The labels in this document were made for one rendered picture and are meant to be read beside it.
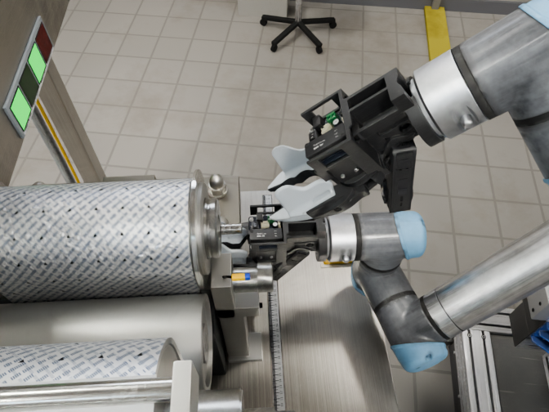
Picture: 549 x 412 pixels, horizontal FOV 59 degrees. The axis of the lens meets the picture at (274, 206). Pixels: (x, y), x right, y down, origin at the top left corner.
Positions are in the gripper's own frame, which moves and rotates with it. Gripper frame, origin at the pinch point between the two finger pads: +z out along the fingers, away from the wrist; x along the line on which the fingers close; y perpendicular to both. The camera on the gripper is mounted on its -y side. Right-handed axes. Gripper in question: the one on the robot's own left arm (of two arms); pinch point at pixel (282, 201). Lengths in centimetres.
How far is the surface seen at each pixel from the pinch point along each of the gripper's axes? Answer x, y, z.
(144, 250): 6.2, 10.6, 11.9
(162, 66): -189, -64, 123
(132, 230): 4.4, 12.5, 11.7
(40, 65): -41, 19, 39
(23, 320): 11.4, 15.6, 26.5
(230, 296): 7.1, -3.5, 12.2
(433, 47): -194, -161, 3
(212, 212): 1.5, 5.7, 6.1
